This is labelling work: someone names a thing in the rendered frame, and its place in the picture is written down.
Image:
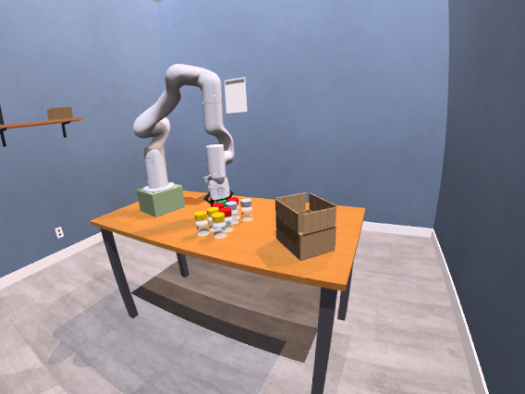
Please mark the white bottle with lavender cap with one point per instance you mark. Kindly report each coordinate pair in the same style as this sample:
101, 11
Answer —
246, 210
233, 205

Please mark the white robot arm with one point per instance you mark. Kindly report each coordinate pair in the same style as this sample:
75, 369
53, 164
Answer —
218, 156

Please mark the brown cardboard box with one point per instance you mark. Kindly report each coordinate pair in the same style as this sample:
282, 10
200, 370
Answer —
319, 225

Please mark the yellow-capped bottle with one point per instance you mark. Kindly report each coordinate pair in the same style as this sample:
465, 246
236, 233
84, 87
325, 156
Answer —
201, 224
219, 225
211, 211

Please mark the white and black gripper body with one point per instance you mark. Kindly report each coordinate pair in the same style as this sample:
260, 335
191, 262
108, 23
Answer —
218, 188

